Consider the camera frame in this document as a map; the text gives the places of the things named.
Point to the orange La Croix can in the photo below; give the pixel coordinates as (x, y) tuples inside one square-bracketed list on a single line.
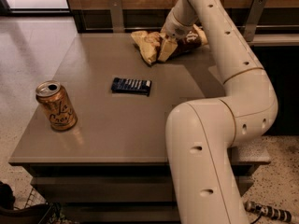
[(56, 105)]

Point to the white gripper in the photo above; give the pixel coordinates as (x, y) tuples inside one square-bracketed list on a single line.
[(173, 27)]

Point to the left metal wall bracket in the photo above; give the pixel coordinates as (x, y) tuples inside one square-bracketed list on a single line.
[(116, 13)]

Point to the blue snack bar wrapper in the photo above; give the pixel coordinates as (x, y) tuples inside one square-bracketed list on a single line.
[(131, 86)]

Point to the lower grey drawer front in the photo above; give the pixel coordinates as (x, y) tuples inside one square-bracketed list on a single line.
[(121, 214)]

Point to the black white striped power strip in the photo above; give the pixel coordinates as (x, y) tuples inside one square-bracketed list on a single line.
[(271, 212)]

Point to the grey drawer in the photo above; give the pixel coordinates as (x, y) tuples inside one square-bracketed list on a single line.
[(100, 189), (121, 214)]

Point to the metal wall bracket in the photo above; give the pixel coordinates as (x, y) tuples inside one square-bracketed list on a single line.
[(254, 15), (116, 13)]

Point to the right metal wall bracket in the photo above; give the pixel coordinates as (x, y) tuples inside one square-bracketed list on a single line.
[(254, 15)]

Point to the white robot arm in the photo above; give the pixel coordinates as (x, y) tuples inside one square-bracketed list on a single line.
[(198, 133)]

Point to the upper grey drawer front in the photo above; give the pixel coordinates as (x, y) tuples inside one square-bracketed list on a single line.
[(100, 189)]

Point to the wire basket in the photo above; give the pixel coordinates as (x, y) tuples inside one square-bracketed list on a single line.
[(34, 198)]

